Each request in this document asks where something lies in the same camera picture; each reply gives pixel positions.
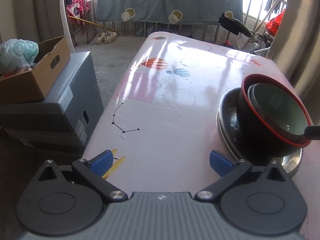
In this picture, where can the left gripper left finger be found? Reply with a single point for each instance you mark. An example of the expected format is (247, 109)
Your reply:
(90, 173)

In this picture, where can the beige curtain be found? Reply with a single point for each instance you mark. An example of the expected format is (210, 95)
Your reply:
(295, 48)

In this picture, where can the pink hanging clothes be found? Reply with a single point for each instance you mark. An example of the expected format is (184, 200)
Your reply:
(75, 2)

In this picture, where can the brown cardboard box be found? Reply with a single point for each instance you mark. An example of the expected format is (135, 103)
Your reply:
(32, 84)

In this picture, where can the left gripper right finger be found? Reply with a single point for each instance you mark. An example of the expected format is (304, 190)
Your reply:
(230, 172)

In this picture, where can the black bicycle saddle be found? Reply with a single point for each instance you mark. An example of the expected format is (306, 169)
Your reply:
(234, 26)

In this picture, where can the yellow broom stick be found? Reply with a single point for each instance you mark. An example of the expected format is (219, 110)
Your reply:
(85, 21)

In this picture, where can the large steel plate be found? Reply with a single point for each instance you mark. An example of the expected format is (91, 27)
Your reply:
(231, 135)

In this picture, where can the grey storage box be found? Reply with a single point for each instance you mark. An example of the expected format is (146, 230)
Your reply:
(65, 120)

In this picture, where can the blue dotted hanging blanket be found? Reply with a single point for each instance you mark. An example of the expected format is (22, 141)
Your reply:
(204, 12)

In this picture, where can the red plastic bag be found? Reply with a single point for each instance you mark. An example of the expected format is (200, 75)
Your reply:
(272, 25)

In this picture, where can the black red lacquer bowl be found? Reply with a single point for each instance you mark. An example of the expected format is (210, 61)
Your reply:
(272, 119)

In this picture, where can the white sneakers pair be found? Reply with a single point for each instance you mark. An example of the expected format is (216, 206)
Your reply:
(106, 37)

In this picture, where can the grey-green ceramic bowl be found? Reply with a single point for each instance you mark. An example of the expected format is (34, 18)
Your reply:
(277, 109)

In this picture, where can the teal plastic bag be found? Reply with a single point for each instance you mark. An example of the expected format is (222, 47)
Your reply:
(18, 54)

